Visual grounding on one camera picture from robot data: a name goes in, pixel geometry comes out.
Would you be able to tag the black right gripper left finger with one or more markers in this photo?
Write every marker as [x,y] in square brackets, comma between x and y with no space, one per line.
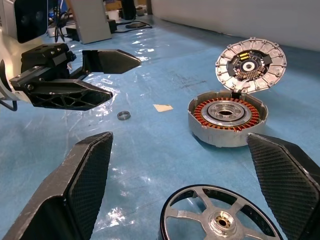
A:
[75,190]

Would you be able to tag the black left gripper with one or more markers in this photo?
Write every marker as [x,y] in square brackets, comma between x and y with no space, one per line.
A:
[45,62]

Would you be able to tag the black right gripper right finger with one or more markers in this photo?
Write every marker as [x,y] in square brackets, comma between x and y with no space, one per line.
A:
[287,180]

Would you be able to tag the spoked silver wheel rotor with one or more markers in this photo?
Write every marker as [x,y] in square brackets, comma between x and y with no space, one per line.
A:
[200,217]

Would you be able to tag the grey round tin lid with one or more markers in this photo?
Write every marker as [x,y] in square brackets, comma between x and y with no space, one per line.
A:
[272,67]

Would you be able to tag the round metal tin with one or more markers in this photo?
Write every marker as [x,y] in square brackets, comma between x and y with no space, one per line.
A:
[225,136]

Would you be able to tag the black power adapter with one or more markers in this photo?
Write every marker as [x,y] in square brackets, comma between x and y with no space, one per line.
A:
[112,25]

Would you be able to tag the white power strip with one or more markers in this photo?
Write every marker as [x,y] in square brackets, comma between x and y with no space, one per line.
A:
[51,31]

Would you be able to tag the beige tape piece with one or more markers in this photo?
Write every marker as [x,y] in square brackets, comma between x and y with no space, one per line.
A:
[163,107]

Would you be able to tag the grey metal post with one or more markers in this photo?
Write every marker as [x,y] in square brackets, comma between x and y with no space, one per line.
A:
[92,22]

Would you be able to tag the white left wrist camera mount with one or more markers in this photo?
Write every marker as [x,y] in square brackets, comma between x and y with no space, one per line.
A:
[8,47]

